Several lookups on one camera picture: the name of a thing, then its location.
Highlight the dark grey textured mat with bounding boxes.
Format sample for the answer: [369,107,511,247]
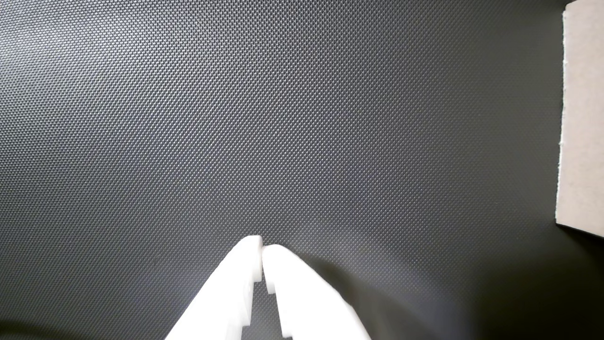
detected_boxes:
[0,0,604,340]

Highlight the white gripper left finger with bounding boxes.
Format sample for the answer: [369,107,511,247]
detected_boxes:
[165,236,263,340]

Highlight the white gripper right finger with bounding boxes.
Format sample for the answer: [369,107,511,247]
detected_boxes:
[262,244,371,340]

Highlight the small open cardboard box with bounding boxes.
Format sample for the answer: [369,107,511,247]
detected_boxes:
[555,0,604,238]

